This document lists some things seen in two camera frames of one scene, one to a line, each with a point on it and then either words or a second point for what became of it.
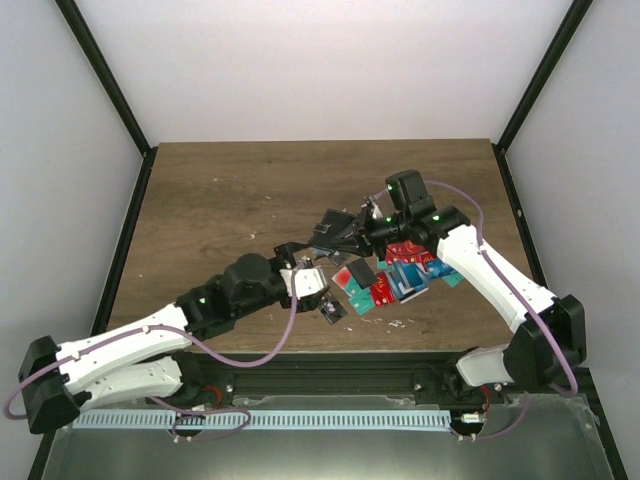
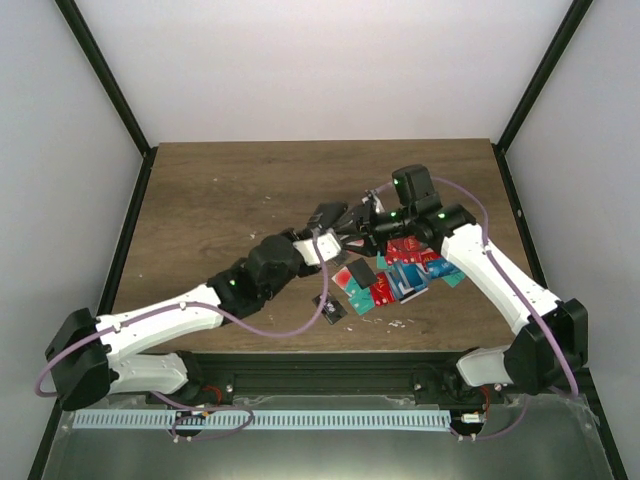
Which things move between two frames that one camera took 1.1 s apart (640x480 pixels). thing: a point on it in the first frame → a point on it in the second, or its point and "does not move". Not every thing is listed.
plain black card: [362, 273] does not move
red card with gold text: [382, 291] does not move
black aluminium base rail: [432, 377] does not move
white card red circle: [341, 278] does not move
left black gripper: [285, 255] → [292, 234]
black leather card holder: [327, 233] → [331, 211]
